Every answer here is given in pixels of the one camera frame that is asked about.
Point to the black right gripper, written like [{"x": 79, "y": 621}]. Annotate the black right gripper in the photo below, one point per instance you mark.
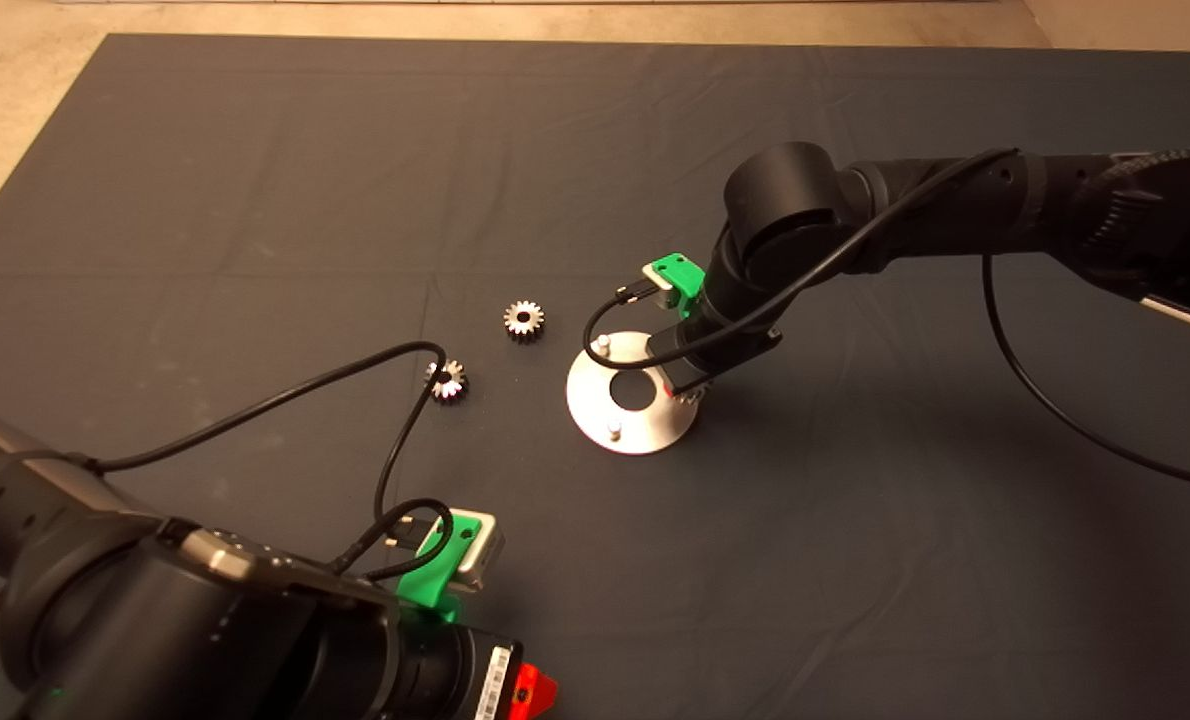
[{"x": 725, "y": 340}]

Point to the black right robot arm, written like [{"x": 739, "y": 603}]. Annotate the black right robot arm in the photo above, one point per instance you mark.
[{"x": 785, "y": 190}]

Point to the green left camera mount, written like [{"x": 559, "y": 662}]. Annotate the green left camera mount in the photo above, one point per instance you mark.
[{"x": 440, "y": 572}]

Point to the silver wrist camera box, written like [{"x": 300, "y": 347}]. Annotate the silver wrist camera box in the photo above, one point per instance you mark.
[
  {"x": 490, "y": 560},
  {"x": 660, "y": 278}
]

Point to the round metal carrier plate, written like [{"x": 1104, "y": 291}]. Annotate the round metal carrier plate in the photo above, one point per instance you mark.
[{"x": 645, "y": 430}]

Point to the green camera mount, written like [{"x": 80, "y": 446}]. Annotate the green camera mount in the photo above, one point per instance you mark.
[
  {"x": 440, "y": 572},
  {"x": 683, "y": 270}
]

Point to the steel planetary gear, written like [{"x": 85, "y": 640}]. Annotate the steel planetary gear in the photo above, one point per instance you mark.
[
  {"x": 523, "y": 320},
  {"x": 447, "y": 381},
  {"x": 693, "y": 397}
]

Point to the dark grey table cloth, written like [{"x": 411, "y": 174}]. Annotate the dark grey table cloth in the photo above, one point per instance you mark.
[{"x": 255, "y": 150}]

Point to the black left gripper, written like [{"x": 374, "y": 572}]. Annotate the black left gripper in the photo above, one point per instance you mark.
[{"x": 445, "y": 675}]

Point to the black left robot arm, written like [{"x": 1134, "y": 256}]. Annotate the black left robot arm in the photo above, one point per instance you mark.
[{"x": 155, "y": 620}]

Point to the green right camera mount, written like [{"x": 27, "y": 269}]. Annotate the green right camera mount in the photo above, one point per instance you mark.
[{"x": 683, "y": 270}]

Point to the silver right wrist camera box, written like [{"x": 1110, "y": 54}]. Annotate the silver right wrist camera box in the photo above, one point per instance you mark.
[{"x": 660, "y": 278}]

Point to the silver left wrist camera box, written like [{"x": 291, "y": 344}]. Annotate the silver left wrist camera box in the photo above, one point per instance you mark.
[{"x": 490, "y": 560}]

